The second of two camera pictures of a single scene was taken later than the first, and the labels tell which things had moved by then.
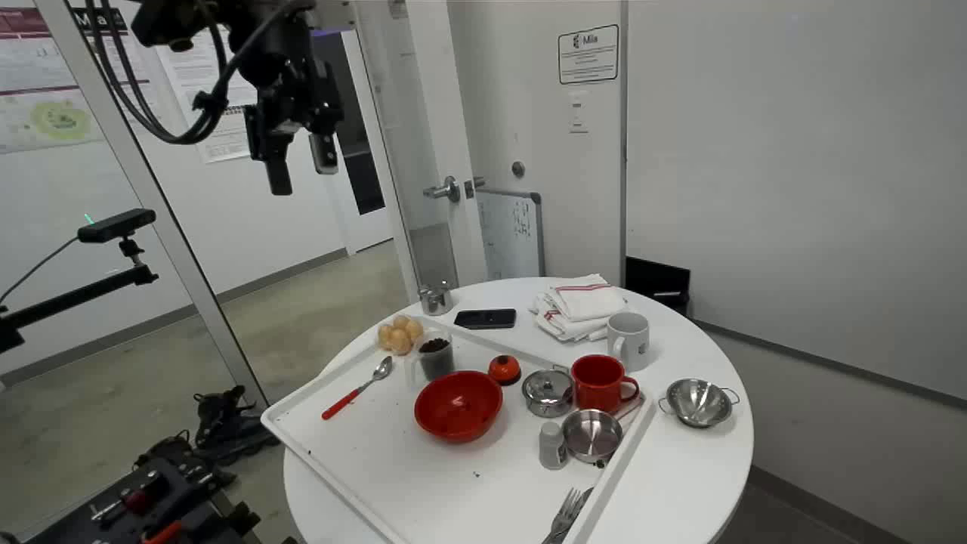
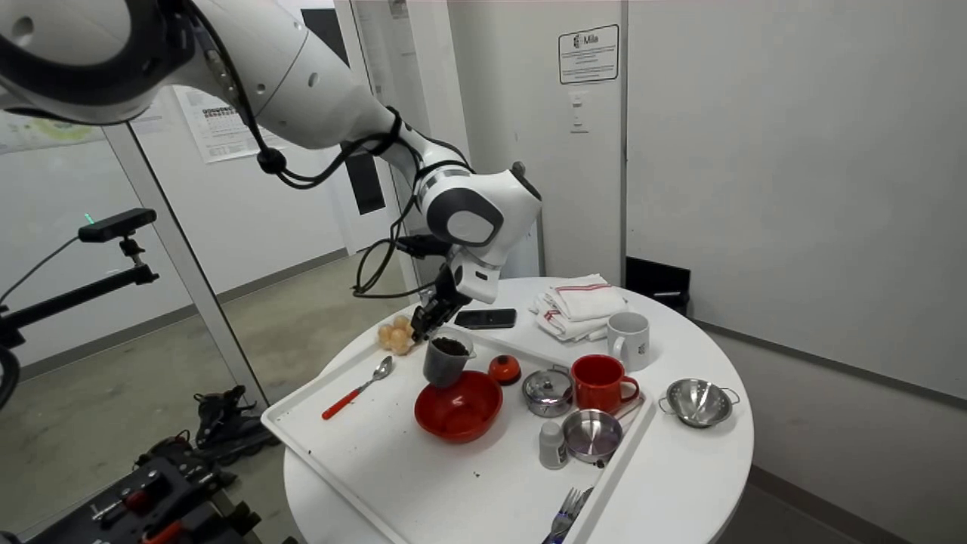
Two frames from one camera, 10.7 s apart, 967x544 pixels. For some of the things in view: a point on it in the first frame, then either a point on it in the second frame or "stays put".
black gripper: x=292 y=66 → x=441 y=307
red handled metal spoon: x=338 y=407 stays put
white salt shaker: x=552 y=442 stays put
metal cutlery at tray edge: x=568 y=514 stays put
